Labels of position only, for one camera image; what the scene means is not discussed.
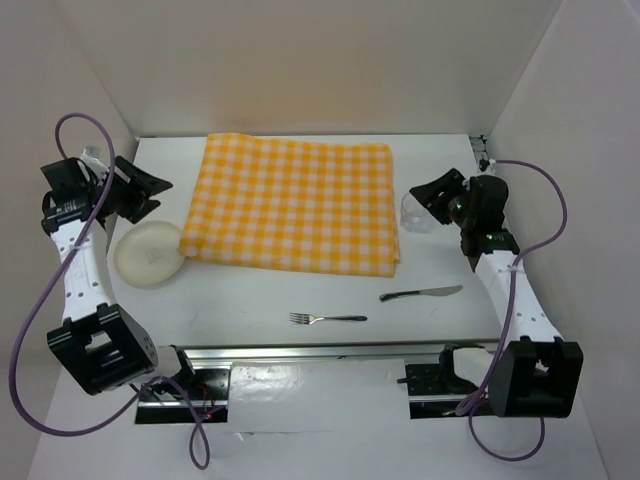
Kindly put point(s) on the aluminium rail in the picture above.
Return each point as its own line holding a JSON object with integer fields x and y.
{"x": 480, "y": 152}
{"x": 412, "y": 352}

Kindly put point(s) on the silver fork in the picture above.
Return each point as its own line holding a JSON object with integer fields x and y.
{"x": 308, "y": 319}

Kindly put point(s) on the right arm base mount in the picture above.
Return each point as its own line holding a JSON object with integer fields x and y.
{"x": 431, "y": 392}

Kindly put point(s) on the front aluminium rail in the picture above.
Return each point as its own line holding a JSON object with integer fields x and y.
{"x": 412, "y": 352}

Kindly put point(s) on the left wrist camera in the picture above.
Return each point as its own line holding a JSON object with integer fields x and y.
{"x": 91, "y": 155}

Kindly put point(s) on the clear plastic cup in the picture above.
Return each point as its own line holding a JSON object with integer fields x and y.
{"x": 414, "y": 217}

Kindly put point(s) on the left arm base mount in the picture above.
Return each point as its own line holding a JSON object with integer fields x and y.
{"x": 208, "y": 392}

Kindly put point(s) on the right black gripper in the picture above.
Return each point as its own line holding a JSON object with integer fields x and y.
{"x": 450, "y": 182}

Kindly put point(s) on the cream round plate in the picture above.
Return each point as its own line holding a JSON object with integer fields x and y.
{"x": 148, "y": 254}

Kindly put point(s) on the black handled table knife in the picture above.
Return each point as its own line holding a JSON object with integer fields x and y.
{"x": 433, "y": 292}

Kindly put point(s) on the yellow white checkered cloth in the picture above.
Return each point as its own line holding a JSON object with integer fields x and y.
{"x": 293, "y": 205}

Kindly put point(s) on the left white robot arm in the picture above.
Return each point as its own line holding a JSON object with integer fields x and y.
{"x": 99, "y": 343}

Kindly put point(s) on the right side aluminium rail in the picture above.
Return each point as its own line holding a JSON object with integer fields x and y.
{"x": 480, "y": 152}

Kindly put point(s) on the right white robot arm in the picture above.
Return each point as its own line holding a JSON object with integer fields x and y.
{"x": 533, "y": 372}

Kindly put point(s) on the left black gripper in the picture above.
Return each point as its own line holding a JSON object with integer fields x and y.
{"x": 141, "y": 180}

